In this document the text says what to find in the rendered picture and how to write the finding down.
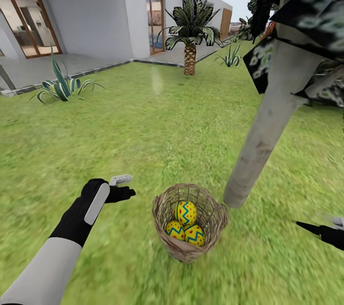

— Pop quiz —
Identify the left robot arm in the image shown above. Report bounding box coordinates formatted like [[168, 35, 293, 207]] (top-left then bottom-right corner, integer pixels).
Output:
[[0, 175, 136, 305]]

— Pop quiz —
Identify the easter egg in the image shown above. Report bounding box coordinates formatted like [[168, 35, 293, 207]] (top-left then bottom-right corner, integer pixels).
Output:
[[183, 223, 209, 248], [165, 220, 185, 241], [169, 199, 199, 228]]

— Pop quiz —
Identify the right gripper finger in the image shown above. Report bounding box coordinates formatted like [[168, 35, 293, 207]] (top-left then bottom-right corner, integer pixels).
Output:
[[296, 221, 322, 236]]

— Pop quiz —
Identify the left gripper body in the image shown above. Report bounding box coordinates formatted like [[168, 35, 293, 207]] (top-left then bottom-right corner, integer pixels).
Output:
[[105, 186, 130, 204]]

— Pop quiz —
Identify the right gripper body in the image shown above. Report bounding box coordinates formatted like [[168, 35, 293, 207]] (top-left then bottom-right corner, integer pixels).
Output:
[[321, 225, 344, 251]]

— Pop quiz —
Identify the wicker basket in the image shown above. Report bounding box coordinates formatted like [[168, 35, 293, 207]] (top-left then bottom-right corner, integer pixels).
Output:
[[151, 183, 229, 264]]

